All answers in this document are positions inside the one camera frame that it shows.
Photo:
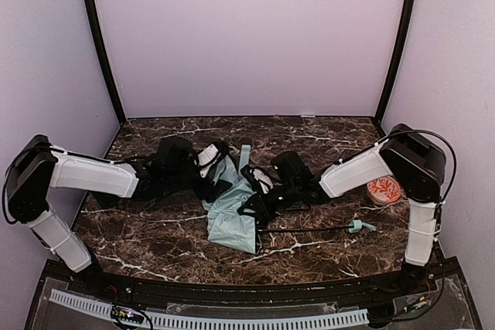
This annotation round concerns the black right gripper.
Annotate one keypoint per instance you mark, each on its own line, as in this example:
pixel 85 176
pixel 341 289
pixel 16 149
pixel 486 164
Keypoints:
pixel 254 194

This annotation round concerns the right black corner post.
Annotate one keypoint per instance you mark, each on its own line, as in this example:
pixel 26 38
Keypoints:
pixel 397 53

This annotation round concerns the red white patterned bowl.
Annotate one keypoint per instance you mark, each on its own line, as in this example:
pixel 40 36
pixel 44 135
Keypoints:
pixel 384 191

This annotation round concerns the white slotted cable duct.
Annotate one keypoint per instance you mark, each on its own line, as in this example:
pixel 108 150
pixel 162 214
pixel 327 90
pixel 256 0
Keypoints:
pixel 188 316

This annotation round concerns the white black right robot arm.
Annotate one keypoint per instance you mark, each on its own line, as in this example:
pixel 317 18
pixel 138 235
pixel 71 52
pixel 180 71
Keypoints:
pixel 406 154

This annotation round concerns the mint green folding umbrella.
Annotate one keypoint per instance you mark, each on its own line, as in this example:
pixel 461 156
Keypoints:
pixel 225 226

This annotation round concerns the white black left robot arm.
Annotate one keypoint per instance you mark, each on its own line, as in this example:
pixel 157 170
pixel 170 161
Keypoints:
pixel 42 176

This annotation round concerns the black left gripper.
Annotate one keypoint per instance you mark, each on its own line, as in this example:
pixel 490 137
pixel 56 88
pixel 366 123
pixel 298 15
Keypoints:
pixel 216 185

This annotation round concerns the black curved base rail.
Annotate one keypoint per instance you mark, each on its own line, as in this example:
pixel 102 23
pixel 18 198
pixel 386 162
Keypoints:
pixel 378 291

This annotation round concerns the black corner post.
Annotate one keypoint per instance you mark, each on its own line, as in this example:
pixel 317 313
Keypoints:
pixel 397 53
pixel 103 59

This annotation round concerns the left black corner post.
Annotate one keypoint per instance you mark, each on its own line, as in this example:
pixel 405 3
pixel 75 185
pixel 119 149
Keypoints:
pixel 103 59

